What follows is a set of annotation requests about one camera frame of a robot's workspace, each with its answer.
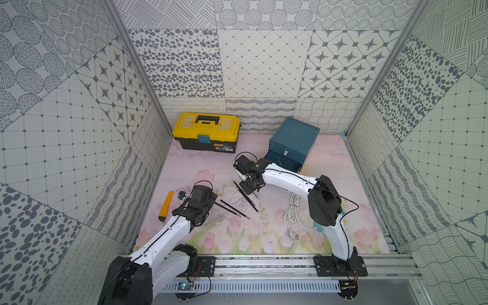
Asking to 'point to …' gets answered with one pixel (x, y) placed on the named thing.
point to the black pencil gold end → (235, 209)
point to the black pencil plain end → (245, 196)
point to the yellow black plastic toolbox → (214, 132)
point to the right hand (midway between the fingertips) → (251, 187)
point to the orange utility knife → (166, 206)
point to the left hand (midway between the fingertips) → (210, 197)
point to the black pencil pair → (229, 210)
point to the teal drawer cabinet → (294, 139)
